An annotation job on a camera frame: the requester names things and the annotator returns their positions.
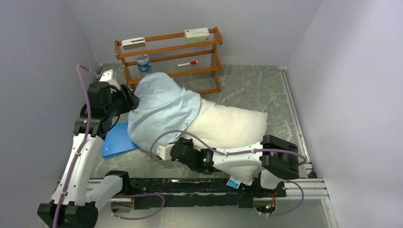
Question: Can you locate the light blue pillowcase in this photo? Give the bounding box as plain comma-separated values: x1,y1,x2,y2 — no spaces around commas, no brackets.
127,72,202,151

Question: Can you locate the white pillow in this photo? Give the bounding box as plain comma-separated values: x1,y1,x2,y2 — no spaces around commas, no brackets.
185,97,269,186

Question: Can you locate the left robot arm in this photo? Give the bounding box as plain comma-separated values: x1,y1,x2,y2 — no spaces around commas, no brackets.
37,82,140,228

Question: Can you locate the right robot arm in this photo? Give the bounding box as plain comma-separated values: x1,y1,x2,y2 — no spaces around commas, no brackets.
166,135,306,197

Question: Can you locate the blue flat board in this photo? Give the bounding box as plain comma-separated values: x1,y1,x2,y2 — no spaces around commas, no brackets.
101,122,139,159

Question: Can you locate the white eraser block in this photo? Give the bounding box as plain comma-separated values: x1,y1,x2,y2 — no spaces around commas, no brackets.
121,37,146,50

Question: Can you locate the red capped white marker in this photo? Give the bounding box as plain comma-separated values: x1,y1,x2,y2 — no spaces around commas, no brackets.
177,60,198,67

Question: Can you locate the wooden shelf rack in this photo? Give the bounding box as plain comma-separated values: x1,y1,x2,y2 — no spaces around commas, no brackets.
114,27,223,95

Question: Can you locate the white box with red label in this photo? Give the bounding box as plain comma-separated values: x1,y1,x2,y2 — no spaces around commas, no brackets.
184,28,210,43

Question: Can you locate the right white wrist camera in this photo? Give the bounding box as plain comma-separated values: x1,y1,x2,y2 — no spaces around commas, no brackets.
156,144,173,161

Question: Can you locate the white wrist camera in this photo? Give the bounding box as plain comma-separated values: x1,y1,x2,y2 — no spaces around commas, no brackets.
156,144,173,161
99,69,121,90

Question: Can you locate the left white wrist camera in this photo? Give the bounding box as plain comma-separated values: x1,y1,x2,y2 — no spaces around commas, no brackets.
99,69,121,90

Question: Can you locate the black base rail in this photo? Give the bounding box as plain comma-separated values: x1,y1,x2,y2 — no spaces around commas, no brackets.
130,178,286,209

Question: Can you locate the aluminium table edge rail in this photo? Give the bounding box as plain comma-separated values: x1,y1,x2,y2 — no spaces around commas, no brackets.
278,67,338,228

